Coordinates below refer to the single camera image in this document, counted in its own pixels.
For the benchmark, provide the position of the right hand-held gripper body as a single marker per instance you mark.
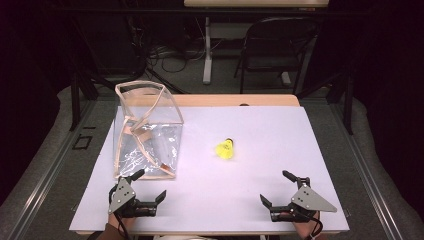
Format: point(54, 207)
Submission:
point(308, 200)

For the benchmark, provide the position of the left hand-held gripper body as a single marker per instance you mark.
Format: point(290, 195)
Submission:
point(124, 198)

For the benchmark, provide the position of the transparent bag with beige trim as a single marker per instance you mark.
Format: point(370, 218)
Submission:
point(156, 146)

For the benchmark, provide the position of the yellow shuttlecock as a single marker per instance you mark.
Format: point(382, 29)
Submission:
point(225, 149)

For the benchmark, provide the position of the person's left hand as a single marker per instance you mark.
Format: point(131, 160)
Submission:
point(116, 220)

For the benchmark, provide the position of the person's right hand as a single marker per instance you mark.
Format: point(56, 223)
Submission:
point(306, 228)

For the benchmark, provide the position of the white table board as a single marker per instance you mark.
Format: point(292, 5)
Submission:
point(233, 193)

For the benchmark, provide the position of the wooden table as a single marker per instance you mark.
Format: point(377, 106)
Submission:
point(233, 100)

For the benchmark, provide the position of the black folding chair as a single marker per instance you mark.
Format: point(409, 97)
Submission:
point(276, 43)

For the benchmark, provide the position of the light desk with white legs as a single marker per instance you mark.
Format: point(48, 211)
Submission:
point(207, 50)

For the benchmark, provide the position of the metal floor rail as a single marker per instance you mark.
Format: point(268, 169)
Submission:
point(50, 173)
point(370, 180)

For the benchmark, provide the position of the black stand post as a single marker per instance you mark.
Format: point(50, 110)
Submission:
point(74, 100)
point(349, 103)

